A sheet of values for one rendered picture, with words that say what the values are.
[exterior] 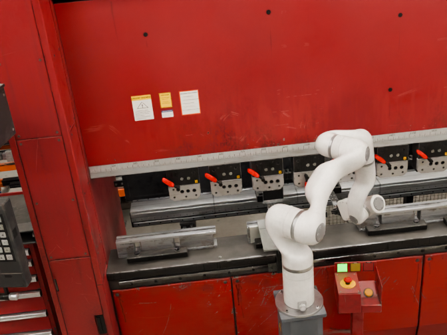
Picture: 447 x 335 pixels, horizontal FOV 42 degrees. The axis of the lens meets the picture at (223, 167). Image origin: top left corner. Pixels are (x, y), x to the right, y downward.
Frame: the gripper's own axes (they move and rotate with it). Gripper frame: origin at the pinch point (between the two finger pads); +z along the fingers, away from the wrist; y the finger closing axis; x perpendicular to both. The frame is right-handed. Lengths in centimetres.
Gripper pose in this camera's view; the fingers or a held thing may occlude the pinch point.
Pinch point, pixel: (335, 211)
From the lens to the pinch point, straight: 291.2
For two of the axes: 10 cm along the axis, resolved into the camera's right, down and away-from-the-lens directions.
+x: -8.3, 3.0, -4.7
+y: -3.5, -9.4, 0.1
